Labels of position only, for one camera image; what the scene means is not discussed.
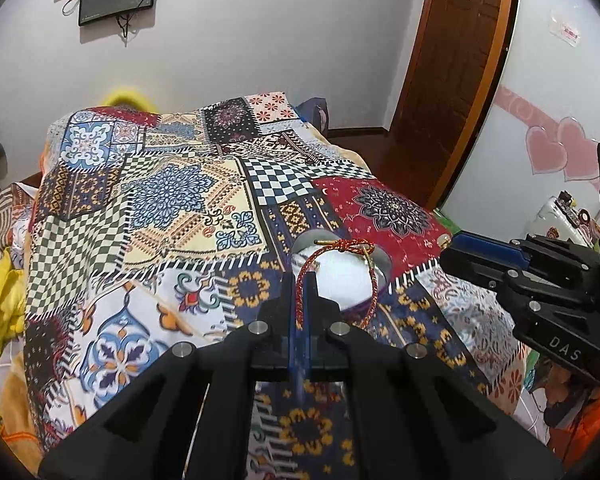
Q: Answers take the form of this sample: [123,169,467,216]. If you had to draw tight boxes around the yellow plush toy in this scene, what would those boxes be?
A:
[101,88,157,112]

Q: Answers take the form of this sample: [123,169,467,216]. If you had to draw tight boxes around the pink heart wall sticker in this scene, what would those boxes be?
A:
[495,85,600,183]

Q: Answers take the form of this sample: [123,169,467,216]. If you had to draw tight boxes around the brown wooden door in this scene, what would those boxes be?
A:
[380,0,523,211]

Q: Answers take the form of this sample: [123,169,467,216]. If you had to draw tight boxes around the black screen cable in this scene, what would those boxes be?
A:
[62,0,153,47]

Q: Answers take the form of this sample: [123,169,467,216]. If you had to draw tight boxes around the patchwork patterned blanket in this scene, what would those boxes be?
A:
[23,91,537,480]

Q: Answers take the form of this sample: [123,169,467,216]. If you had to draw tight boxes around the red braided cord bracelet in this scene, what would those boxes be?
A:
[294,239,380,331]

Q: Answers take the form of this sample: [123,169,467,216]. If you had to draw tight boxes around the blue patterned pillow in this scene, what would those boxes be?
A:
[297,97,332,137]

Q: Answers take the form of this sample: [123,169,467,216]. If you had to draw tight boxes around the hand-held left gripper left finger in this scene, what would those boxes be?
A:
[39,272,301,480]

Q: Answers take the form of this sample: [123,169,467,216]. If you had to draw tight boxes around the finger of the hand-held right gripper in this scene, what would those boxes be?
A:
[438,247,600,313]
[450,231,600,281]

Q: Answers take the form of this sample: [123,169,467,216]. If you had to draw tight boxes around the white sewing machine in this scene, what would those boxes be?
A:
[524,190,600,248]

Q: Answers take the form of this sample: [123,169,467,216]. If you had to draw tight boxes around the orange cloth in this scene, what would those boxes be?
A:
[532,360,600,471]

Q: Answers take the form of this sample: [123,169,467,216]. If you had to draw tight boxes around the round metal tin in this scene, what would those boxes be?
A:
[290,229,394,324]

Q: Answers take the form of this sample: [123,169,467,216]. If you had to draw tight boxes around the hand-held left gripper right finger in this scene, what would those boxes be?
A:
[304,279,565,480]

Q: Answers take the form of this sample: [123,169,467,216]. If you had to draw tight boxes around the white wall label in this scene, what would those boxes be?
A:
[549,14,587,47]

